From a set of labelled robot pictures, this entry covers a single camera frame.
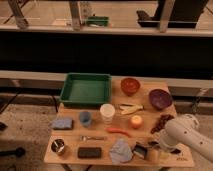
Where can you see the orange carrot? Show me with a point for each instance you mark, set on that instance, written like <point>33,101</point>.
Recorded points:
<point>117,130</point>

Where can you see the blue small cup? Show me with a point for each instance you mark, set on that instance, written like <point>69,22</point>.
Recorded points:
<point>85,118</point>

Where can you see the green plastic tray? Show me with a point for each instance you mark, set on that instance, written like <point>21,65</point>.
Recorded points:
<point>86,90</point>

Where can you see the banana peel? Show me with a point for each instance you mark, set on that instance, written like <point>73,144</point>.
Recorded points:
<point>130,108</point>

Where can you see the black rectangular block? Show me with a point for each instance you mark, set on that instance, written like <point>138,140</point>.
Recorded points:
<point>89,152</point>

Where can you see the green object on shelf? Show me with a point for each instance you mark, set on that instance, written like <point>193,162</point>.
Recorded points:
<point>97,20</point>

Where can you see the light blue crumpled cloth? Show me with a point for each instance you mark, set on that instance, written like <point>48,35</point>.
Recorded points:
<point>120,152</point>

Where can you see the red-brown bowl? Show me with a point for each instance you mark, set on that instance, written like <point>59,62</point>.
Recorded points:
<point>130,86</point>

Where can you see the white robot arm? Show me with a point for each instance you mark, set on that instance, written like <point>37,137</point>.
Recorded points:
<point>184,129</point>

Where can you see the orange yellow apple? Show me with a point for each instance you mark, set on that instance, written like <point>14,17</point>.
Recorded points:
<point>136,121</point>

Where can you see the wooden folding table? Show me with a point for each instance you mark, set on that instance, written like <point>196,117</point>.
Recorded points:
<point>98,127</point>

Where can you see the purple bowl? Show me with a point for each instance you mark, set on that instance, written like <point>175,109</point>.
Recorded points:
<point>160,99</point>

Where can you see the dark red grape bunch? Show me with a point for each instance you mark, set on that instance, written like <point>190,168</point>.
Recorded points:
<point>160,123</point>

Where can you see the silver metal fork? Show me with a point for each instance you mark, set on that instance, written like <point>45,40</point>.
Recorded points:
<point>85,138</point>

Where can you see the blue sponge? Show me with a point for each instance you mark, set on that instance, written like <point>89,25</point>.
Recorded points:
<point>62,124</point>

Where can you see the small metal cup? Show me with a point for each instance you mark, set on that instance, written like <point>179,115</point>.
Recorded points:
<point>58,146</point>

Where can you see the white plastic cup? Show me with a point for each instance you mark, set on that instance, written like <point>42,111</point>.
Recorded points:
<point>107,112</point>

